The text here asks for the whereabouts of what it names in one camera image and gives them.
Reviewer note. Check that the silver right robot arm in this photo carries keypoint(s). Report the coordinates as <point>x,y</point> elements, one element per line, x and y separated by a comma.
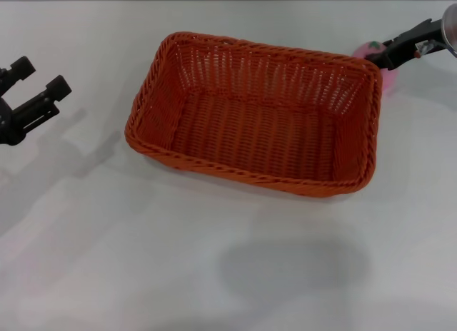
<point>450,28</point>

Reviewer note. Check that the pink peach toy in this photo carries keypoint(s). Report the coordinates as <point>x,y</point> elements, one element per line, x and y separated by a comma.
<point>367,51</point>

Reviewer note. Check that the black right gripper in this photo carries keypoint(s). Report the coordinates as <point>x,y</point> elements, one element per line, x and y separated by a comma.
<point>419,36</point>

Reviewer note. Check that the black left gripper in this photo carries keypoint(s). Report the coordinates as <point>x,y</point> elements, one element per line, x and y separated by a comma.
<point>9,127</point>

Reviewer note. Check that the orange woven rectangular basket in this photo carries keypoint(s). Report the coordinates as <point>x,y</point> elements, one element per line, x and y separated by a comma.
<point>250,131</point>

